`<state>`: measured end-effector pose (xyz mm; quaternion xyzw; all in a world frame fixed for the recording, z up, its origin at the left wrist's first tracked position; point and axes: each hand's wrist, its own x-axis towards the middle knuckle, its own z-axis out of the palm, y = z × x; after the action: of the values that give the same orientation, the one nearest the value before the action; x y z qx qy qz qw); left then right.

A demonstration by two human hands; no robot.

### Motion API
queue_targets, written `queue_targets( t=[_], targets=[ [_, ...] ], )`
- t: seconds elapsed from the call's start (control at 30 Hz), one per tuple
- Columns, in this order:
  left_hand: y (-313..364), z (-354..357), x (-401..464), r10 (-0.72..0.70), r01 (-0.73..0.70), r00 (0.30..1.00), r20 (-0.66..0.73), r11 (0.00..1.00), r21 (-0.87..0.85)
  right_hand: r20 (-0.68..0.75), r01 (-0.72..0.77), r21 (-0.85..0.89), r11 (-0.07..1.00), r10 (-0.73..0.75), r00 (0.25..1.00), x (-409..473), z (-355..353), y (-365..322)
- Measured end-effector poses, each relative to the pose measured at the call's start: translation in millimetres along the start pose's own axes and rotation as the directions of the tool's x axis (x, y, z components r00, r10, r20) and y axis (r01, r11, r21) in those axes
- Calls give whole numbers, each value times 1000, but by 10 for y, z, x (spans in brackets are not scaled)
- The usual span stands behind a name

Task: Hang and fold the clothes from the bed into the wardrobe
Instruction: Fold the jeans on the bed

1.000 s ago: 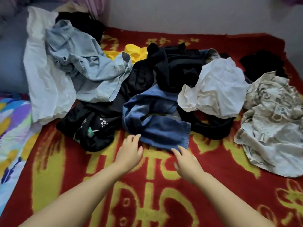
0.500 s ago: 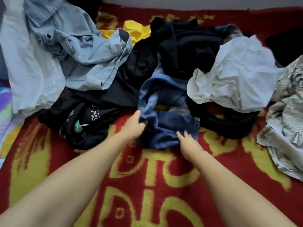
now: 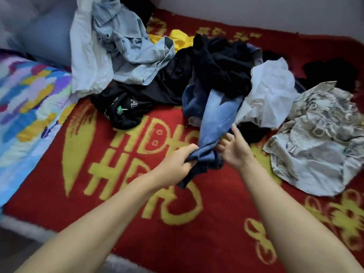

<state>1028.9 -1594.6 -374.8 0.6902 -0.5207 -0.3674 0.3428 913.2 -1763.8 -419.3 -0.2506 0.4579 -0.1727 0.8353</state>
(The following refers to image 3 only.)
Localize white bed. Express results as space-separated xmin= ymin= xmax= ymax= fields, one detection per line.
xmin=0 ymin=0 xmax=364 ymax=273

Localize person's right forearm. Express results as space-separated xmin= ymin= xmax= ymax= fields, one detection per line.
xmin=239 ymin=159 xmax=364 ymax=273

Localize person's left hand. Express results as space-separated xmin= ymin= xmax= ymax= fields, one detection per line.
xmin=151 ymin=143 xmax=199 ymax=190

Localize black pants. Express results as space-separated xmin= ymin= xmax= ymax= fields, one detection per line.
xmin=190 ymin=34 xmax=255 ymax=100

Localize blue denim jeans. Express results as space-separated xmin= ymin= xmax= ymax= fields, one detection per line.
xmin=176 ymin=82 xmax=245 ymax=189

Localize colourful patterned pillow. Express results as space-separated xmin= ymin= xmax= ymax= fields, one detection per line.
xmin=0 ymin=51 xmax=77 ymax=207

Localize pile of mixed clothes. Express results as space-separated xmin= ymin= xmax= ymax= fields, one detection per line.
xmin=70 ymin=0 xmax=364 ymax=197

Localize person's right hand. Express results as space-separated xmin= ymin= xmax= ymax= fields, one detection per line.
xmin=215 ymin=123 xmax=258 ymax=171

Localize person's left forearm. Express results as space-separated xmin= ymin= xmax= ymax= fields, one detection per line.
xmin=16 ymin=172 xmax=163 ymax=273

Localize red bedsheet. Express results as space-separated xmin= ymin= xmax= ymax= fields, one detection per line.
xmin=5 ymin=8 xmax=364 ymax=273

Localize grey pillow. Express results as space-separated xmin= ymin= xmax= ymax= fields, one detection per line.
xmin=17 ymin=2 xmax=77 ymax=69

